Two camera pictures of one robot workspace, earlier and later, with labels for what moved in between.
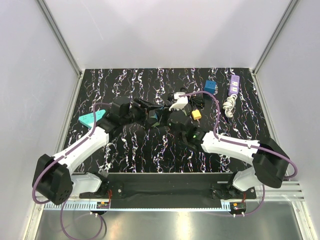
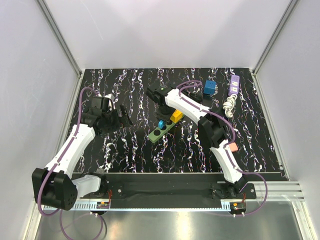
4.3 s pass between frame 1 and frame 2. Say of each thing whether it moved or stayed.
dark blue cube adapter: stayed
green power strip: moved
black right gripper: moved
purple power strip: stayed
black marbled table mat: stayed
